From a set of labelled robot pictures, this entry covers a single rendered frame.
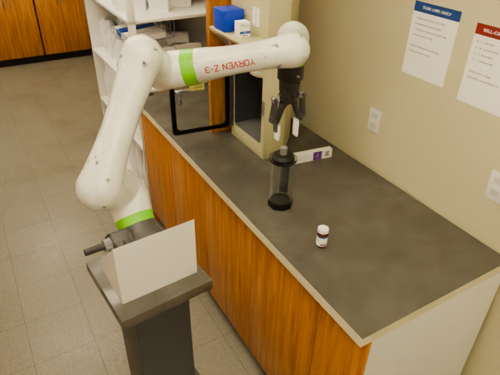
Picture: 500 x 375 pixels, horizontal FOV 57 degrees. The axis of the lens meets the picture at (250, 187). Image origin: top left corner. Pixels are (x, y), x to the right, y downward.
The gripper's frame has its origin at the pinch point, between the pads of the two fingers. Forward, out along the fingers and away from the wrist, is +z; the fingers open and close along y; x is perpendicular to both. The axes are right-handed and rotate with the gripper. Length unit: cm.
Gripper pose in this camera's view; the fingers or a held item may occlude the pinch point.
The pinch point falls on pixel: (286, 131)
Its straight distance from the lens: 176.4
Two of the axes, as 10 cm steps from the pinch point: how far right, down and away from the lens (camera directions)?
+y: -8.7, 2.5, -4.1
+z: -0.2, 8.3, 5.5
